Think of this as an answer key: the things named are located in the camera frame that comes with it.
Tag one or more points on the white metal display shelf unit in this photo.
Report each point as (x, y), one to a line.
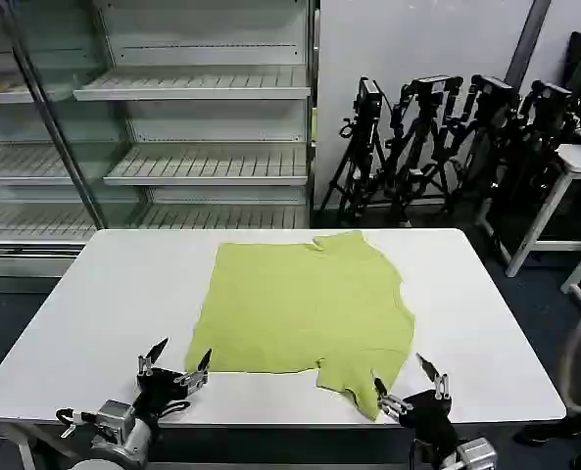
(211, 122)

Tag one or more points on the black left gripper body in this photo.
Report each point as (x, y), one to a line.
(160, 391)

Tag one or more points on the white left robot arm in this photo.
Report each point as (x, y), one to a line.
(123, 436)

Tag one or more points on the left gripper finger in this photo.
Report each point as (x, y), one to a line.
(194, 378)
(149, 361)

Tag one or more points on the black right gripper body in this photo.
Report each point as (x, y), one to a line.
(429, 416)

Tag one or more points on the glass panel with metal frame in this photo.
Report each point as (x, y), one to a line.
(69, 122)

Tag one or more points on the white side table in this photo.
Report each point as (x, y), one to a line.
(576, 159)

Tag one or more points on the yellow-green shirt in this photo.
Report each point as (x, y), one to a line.
(295, 308)

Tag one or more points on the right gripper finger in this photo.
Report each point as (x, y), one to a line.
(392, 405)
(441, 384)

